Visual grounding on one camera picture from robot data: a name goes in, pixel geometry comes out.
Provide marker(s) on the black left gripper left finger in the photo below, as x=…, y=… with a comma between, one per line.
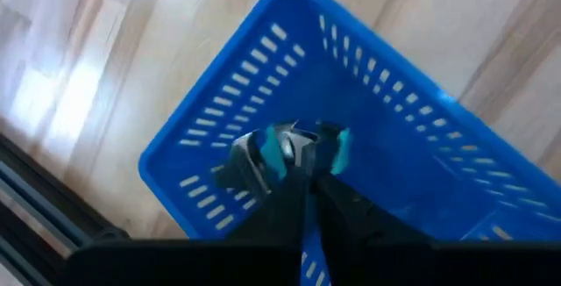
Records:
x=263, y=251

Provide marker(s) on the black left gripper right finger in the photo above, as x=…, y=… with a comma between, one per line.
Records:
x=372, y=255

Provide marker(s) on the blue plastic basket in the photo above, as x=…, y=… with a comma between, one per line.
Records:
x=394, y=145

